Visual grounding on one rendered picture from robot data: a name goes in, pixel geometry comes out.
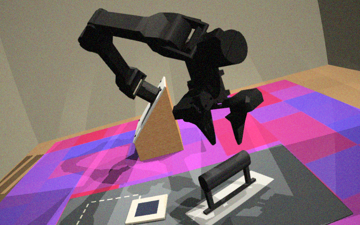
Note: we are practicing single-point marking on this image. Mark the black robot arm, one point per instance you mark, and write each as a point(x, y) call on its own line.
point(166, 34)

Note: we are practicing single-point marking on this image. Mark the cream square tile with dark blue centre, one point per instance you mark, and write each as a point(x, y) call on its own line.
point(147, 209)

